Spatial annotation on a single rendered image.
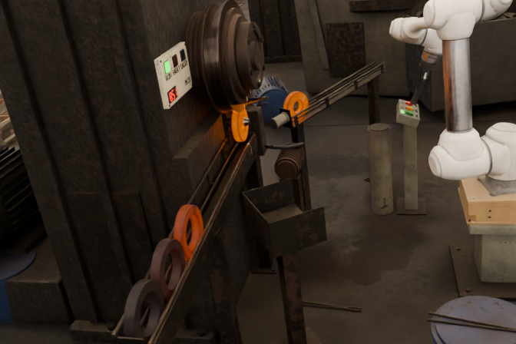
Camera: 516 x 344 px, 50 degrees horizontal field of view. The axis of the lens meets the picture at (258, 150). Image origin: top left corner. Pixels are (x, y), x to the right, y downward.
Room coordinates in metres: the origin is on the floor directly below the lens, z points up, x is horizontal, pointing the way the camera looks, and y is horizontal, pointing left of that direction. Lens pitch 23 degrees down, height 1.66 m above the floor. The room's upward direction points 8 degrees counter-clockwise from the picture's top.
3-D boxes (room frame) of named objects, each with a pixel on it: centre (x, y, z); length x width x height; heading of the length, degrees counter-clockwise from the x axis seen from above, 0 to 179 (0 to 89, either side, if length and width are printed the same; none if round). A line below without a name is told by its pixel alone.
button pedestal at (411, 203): (2.74, -0.83, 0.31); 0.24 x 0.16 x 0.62; 164
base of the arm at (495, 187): (2.08, -1.03, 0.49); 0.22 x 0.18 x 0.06; 175
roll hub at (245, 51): (2.27, -0.03, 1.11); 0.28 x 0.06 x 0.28; 164
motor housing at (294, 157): (2.58, -0.16, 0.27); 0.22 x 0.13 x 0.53; 164
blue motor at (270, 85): (4.57, -0.17, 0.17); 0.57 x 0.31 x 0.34; 4
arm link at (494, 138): (2.06, -1.02, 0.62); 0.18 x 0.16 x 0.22; 95
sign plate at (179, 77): (2.00, 0.27, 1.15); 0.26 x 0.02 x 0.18; 164
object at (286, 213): (1.73, -0.06, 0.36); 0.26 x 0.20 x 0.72; 19
